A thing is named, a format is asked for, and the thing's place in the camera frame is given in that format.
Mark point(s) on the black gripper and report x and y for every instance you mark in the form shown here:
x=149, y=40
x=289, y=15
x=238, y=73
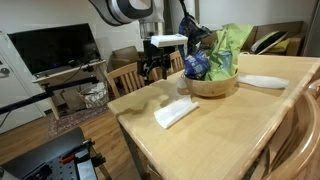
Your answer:
x=155, y=56

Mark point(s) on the white paper towel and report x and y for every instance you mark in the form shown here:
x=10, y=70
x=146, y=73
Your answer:
x=173, y=113

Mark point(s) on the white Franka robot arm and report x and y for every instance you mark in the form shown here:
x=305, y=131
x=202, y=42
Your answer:
x=120, y=10

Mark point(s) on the wooden bowl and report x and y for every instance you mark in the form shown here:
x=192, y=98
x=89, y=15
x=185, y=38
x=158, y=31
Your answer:
x=210, y=88

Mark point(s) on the wooden slat back chair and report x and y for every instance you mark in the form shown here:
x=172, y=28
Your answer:
x=126, y=75

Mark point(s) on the brown armchair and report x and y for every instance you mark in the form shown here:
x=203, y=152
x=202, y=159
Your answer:
x=125, y=55

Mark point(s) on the blue potato chip bag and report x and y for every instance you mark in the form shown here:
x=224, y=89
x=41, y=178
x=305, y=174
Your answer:
x=196, y=65

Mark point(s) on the wicker basket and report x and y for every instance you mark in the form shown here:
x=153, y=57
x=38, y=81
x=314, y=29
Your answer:
x=95, y=96

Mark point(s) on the green snack bag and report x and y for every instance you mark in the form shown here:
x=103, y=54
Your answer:
x=226, y=50

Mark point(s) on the white wooden TV stand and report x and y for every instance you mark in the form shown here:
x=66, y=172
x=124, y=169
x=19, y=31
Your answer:
x=66, y=71

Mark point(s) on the cardboard box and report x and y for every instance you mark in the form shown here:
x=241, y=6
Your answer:
x=71, y=100

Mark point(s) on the patterned rug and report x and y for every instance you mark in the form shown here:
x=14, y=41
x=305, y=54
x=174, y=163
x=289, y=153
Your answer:
x=70, y=120

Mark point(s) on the black flat screen television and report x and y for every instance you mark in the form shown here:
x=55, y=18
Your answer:
x=50, y=46

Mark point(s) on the striped cushion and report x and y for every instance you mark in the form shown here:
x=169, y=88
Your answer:
x=268, y=41

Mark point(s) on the yellow cushion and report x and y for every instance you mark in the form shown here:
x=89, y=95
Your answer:
x=282, y=46

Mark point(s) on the black tripod boom bar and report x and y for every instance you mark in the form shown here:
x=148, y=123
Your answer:
x=26, y=101

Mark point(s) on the brown sofa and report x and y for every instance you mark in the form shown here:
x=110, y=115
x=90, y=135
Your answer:
x=293, y=45

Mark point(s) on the black robot cart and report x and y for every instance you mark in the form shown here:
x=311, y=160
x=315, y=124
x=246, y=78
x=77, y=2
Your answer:
x=43, y=153

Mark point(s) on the white cabinet door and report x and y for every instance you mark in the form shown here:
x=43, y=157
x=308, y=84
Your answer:
x=13, y=93

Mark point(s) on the round metal door knob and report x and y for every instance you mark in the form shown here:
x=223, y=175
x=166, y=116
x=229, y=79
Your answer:
x=4, y=71

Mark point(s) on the wooden curved back chair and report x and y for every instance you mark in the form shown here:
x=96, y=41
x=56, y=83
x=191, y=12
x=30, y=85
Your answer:
x=306, y=140

